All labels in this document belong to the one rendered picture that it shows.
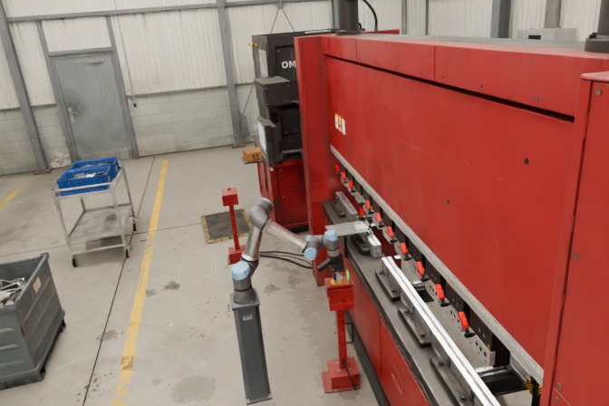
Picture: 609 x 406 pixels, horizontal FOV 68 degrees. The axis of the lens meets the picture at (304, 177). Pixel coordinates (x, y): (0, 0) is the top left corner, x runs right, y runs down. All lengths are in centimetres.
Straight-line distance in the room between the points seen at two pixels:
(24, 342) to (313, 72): 296
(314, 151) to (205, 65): 599
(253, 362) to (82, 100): 755
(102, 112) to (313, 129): 658
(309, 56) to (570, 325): 307
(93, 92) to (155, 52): 143
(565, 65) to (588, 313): 57
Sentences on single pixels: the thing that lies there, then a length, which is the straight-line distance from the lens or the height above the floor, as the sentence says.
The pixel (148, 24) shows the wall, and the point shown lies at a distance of 963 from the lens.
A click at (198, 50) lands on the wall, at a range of 959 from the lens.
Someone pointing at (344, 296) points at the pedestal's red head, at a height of 75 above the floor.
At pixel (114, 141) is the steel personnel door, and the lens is 994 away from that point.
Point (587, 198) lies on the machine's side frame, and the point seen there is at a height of 209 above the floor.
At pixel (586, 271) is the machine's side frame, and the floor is 196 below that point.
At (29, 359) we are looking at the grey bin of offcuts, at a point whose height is 24.
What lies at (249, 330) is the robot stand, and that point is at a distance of 306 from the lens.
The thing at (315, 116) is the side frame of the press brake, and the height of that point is 165.
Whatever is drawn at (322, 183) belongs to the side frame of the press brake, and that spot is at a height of 105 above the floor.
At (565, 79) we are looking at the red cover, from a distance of 125.
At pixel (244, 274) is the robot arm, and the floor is 98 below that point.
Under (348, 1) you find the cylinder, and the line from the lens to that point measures 349.
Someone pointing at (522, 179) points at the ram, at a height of 194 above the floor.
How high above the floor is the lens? 242
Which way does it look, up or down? 19 degrees down
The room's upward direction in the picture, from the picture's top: 5 degrees counter-clockwise
